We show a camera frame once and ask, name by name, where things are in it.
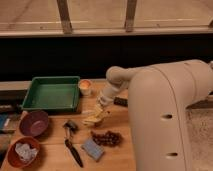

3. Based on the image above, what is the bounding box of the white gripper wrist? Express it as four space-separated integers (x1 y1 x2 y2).
94 83 121 118

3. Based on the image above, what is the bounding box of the yellow banana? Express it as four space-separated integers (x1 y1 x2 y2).
82 109 108 126

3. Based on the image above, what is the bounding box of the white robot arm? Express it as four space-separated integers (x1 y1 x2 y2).
97 60 213 171

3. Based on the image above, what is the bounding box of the yellow cup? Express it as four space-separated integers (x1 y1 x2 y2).
78 79 92 96

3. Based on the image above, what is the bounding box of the black rectangular block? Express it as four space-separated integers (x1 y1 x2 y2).
113 97 128 107

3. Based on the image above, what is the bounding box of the dark grape bunch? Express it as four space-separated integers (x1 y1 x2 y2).
91 131 123 147

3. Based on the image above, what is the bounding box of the blue sponge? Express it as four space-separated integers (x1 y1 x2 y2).
81 138 104 162

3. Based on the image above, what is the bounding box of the green plastic tray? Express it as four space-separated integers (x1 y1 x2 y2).
22 76 80 112

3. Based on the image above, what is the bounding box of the purple bowl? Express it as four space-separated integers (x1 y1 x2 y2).
19 110 49 137

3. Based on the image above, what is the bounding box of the crumpled white paper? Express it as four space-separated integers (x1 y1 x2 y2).
15 143 38 162

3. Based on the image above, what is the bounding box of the red bowl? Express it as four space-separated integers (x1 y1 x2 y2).
7 137 40 168

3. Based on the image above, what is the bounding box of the black handled knife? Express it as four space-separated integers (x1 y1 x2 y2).
64 127 83 168

